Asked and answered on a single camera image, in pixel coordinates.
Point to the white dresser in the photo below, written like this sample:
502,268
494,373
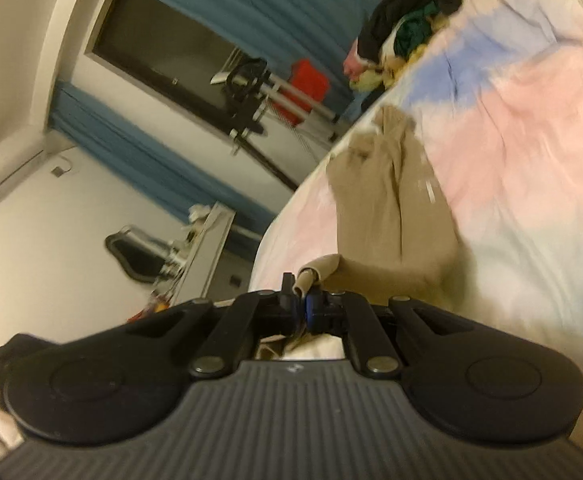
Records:
196,260

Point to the red box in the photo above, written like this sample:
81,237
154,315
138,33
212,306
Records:
309,91

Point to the white drying rack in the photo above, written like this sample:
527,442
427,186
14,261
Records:
301,110

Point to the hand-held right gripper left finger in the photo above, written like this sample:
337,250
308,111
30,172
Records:
287,305

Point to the tan pants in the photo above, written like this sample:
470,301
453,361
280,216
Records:
396,210

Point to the pastel tie-dye bed sheet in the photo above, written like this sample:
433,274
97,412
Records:
496,160

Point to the dark window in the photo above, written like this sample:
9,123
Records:
171,50

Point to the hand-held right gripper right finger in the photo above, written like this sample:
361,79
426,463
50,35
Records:
314,310

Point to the black chair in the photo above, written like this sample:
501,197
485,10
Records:
131,252

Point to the black tripod stand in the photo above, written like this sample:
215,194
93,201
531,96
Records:
246,95

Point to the white air conditioner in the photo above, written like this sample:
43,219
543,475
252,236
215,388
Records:
6,170

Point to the pile of assorted clothes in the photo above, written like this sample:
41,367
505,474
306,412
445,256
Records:
406,25

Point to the dark cloth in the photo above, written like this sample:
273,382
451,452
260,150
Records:
16,355

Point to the blue curtain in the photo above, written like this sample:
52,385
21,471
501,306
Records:
251,10

